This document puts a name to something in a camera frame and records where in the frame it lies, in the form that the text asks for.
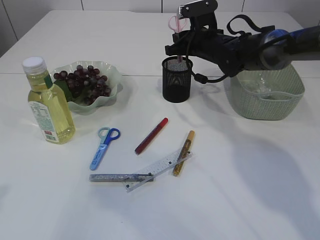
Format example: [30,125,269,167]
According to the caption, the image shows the green wavy plastic plate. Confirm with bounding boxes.
[50,60,122,114]

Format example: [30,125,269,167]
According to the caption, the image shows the gold glitter pen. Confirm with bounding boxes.
[172,130,195,177]

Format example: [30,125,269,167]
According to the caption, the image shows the yellow tea bottle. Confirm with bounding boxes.
[22,56,76,145]

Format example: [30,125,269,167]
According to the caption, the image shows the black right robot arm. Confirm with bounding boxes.
[165,26,320,77]

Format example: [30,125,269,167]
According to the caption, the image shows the red marker pen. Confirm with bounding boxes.
[134,117,169,155]

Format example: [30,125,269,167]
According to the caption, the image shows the purple grape bunch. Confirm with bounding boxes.
[53,64,112,106]

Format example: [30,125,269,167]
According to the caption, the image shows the pink purple scissors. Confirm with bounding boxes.
[167,14,189,65]

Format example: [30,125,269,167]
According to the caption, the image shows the blue scissors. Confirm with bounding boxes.
[89,127,121,171]

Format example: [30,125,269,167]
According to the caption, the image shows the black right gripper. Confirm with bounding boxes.
[164,30,247,77]

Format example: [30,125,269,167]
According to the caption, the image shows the black mesh pen holder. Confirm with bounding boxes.
[161,56,193,103]

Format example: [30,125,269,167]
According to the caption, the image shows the clear plastic ruler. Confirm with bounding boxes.
[122,150,194,193]

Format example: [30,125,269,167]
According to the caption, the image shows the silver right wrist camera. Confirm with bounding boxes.
[177,0,218,31]

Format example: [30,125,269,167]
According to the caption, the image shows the clear plastic sheet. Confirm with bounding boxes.
[241,73,272,95]

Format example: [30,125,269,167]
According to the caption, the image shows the green woven plastic basket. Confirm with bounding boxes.
[225,64,305,121]

